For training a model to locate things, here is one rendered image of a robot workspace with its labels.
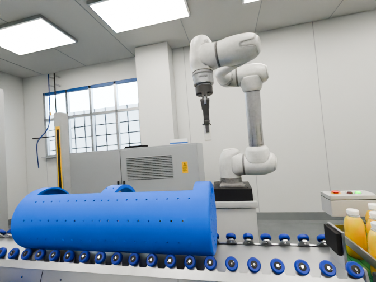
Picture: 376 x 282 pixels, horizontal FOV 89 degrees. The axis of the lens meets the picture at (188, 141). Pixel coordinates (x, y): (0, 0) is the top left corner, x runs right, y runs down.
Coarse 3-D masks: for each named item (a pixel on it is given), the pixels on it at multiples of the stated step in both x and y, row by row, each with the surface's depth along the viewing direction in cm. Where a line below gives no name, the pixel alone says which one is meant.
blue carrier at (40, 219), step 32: (32, 192) 91; (64, 192) 105; (128, 192) 79; (160, 192) 76; (192, 192) 72; (32, 224) 80; (64, 224) 77; (96, 224) 74; (128, 224) 71; (160, 224) 69; (192, 224) 66
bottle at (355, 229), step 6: (348, 216) 77; (354, 216) 75; (348, 222) 76; (354, 222) 74; (360, 222) 74; (348, 228) 76; (354, 228) 74; (360, 228) 73; (348, 234) 76; (354, 234) 74; (360, 234) 73; (354, 240) 74; (360, 240) 73; (366, 240) 74; (348, 246) 76; (360, 246) 73; (366, 246) 73; (348, 252) 76; (354, 252) 74; (360, 258) 73
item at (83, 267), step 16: (96, 272) 76; (112, 272) 74; (128, 272) 73; (144, 272) 72; (160, 272) 71; (176, 272) 70; (192, 272) 69; (208, 272) 68; (224, 272) 67; (256, 272) 65; (272, 272) 64
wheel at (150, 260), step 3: (150, 255) 73; (153, 255) 73; (156, 255) 74; (147, 258) 73; (150, 258) 73; (153, 258) 72; (156, 258) 72; (147, 261) 72; (150, 261) 72; (153, 261) 72; (156, 261) 72; (147, 264) 72; (150, 264) 71; (153, 264) 71
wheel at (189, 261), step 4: (188, 256) 70; (192, 256) 70; (184, 260) 70; (188, 260) 70; (192, 260) 69; (184, 264) 69; (188, 264) 69; (192, 264) 69; (188, 268) 68; (192, 268) 69
